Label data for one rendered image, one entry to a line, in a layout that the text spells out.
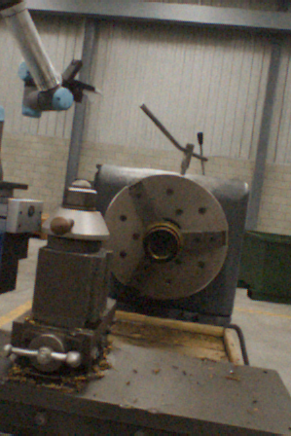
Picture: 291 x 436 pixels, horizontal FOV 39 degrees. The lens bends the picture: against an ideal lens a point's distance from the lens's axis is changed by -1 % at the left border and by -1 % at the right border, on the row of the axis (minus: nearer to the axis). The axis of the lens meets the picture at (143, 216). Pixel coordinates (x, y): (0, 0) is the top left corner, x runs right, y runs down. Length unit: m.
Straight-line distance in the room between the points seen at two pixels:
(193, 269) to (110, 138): 10.45
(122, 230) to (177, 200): 0.16
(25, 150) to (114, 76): 3.15
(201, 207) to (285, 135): 10.38
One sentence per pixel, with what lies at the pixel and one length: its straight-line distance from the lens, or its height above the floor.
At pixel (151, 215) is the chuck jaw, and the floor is 1.13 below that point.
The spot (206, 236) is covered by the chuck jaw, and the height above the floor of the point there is 1.10.
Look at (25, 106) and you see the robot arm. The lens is 1.58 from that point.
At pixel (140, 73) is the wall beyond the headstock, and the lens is 11.63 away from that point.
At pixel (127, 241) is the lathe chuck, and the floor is 1.06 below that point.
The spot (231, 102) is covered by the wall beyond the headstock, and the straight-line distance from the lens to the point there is 11.35.
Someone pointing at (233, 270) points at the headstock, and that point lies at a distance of 1.20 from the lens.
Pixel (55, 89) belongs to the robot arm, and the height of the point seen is 1.49.
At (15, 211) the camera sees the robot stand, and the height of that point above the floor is 1.09.
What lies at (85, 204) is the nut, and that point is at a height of 1.16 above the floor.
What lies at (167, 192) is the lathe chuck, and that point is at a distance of 1.03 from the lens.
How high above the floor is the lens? 1.18
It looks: 3 degrees down
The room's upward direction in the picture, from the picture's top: 8 degrees clockwise
